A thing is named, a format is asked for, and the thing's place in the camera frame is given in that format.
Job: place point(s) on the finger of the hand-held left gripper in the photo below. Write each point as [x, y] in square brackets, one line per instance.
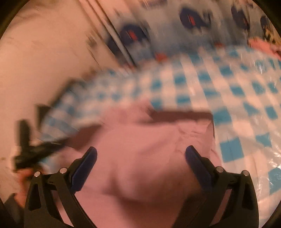
[51, 146]

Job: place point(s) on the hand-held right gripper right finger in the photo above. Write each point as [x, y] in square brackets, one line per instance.
[196, 164]

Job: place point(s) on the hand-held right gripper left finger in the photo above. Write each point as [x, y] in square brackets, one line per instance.
[86, 163]

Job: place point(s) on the pink garment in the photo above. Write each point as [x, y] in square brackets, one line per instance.
[140, 157]

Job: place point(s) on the person's left forearm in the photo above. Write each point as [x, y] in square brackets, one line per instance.
[15, 203]

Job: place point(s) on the blue white checkered sheet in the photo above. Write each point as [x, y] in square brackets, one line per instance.
[219, 87]

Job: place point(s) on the small pink cloth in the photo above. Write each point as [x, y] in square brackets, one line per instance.
[264, 47]

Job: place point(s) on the whale printed cloth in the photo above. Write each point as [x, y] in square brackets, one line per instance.
[175, 24]

